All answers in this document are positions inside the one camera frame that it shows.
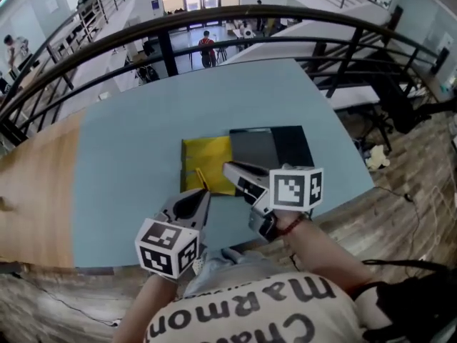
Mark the person's right forearm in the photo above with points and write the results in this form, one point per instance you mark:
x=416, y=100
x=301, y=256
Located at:
x=321, y=252

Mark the person's left forearm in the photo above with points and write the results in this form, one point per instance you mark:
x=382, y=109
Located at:
x=143, y=306

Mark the black office chair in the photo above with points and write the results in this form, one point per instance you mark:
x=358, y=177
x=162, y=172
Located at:
x=400, y=113

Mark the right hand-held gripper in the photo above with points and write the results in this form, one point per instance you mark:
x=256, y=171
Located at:
x=296, y=188

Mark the white printed t-shirt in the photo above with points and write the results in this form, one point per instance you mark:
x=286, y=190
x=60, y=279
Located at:
x=250, y=316

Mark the cream crumpled cloth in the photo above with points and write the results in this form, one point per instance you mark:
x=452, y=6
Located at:
x=377, y=157

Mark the black chest-mounted device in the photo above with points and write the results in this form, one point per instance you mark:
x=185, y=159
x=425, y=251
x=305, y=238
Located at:
x=410, y=306

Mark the black and yellow box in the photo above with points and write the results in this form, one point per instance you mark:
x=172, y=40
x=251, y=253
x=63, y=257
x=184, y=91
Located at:
x=207, y=152

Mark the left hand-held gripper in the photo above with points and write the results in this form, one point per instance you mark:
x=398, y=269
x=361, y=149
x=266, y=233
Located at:
x=168, y=245

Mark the small yellow utility knife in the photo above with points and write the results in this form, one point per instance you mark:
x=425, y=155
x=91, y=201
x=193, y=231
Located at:
x=203, y=180

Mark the grey shorts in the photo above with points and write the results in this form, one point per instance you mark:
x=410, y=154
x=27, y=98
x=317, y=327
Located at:
x=232, y=266

